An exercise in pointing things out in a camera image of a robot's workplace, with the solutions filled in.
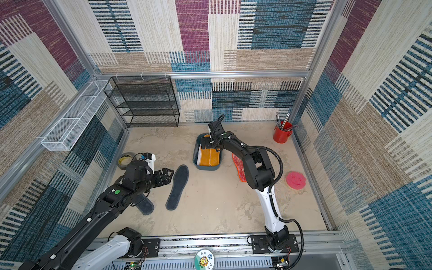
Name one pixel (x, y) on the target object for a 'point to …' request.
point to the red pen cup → (282, 131)
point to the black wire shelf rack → (144, 101)
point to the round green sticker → (204, 259)
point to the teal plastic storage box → (196, 149)
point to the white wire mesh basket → (64, 134)
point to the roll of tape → (125, 158)
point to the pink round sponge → (295, 180)
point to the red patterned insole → (240, 168)
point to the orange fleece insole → (209, 157)
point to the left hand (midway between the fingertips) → (168, 172)
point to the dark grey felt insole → (180, 178)
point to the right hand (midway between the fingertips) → (211, 144)
